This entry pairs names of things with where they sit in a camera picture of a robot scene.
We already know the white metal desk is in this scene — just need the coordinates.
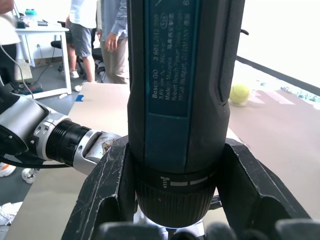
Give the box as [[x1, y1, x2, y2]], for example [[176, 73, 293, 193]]
[[14, 24, 73, 100]]

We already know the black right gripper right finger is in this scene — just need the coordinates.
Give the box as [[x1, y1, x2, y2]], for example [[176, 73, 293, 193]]
[[216, 142, 313, 232]]

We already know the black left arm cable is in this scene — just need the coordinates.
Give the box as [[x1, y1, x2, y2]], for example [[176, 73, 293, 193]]
[[0, 154, 72, 169]]

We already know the person in grey shorts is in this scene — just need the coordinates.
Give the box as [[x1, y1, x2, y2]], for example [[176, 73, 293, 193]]
[[65, 0, 99, 83]]

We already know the black office chair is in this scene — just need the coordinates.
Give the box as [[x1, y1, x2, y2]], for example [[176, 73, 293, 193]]
[[91, 27, 107, 83], [50, 21, 83, 78]]

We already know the dark window frame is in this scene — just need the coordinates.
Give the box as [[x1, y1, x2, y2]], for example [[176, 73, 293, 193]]
[[236, 55, 320, 95]]

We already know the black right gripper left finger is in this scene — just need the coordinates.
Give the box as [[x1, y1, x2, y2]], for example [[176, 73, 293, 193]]
[[61, 136, 138, 240]]

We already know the yellow tennis ball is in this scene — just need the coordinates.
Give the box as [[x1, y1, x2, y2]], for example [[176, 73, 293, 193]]
[[229, 83, 251, 106]]

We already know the person in blue shirt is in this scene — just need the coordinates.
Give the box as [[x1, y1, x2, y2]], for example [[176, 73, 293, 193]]
[[98, 0, 130, 85]]

